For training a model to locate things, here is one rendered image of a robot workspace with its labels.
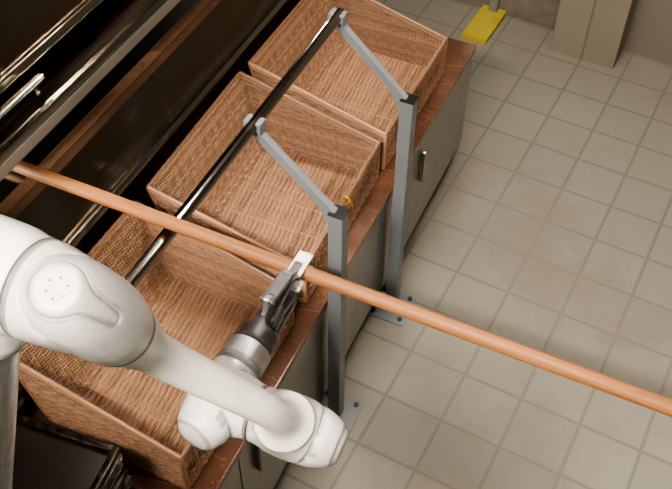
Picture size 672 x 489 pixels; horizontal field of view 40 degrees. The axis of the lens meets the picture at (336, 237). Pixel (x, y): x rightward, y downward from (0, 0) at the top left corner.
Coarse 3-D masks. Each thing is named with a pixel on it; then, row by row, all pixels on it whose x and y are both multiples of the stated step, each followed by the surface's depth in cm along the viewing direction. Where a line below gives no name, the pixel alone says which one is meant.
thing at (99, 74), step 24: (120, 0) 209; (144, 0) 207; (168, 0) 206; (96, 24) 203; (120, 24) 201; (144, 24) 199; (72, 48) 197; (96, 48) 195; (120, 48) 194; (24, 72) 193; (48, 72) 191; (72, 72) 190; (96, 72) 188; (0, 96) 187; (48, 96) 184; (72, 96) 183; (0, 120) 181; (24, 120) 179; (48, 120) 178; (0, 144) 175; (24, 144) 174; (0, 168) 169
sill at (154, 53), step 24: (192, 0) 247; (168, 24) 240; (144, 48) 233; (120, 72) 226; (96, 96) 220; (72, 120) 214; (48, 144) 209; (72, 144) 214; (48, 168) 208; (0, 192) 198; (24, 192) 203
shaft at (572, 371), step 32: (96, 192) 194; (160, 224) 190; (192, 224) 188; (256, 256) 183; (352, 288) 178; (416, 320) 174; (448, 320) 172; (512, 352) 169; (544, 352) 168; (608, 384) 164
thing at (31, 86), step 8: (32, 80) 178; (40, 80) 180; (24, 88) 177; (32, 88) 178; (16, 96) 175; (24, 96) 177; (40, 96) 180; (8, 104) 174; (16, 104) 175; (40, 104) 181; (0, 112) 172; (8, 112) 174
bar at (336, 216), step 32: (320, 32) 239; (352, 32) 249; (416, 96) 256; (256, 128) 215; (224, 160) 206; (288, 160) 221; (192, 192) 200; (320, 192) 225; (384, 288) 330; (352, 416) 296
